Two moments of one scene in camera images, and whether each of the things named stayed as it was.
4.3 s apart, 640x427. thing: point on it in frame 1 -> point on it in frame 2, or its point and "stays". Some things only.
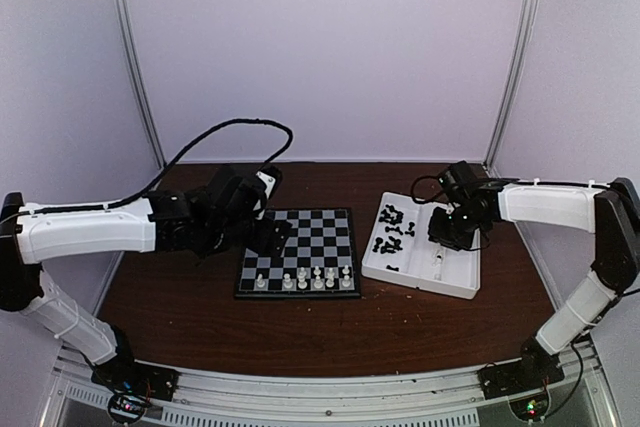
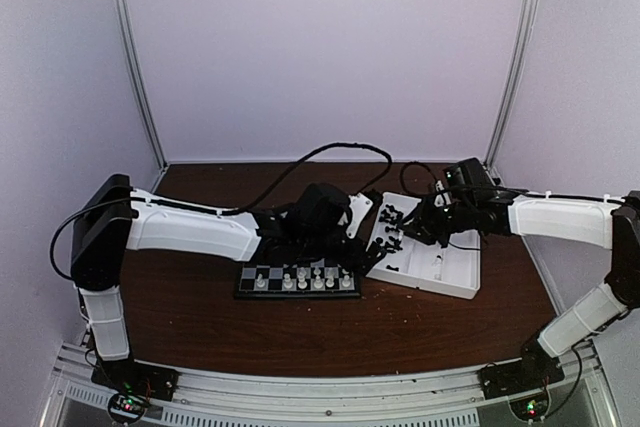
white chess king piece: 302,282 stays
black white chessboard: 318,261 stays
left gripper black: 262,246 -> 368,257
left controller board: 126,408 stays
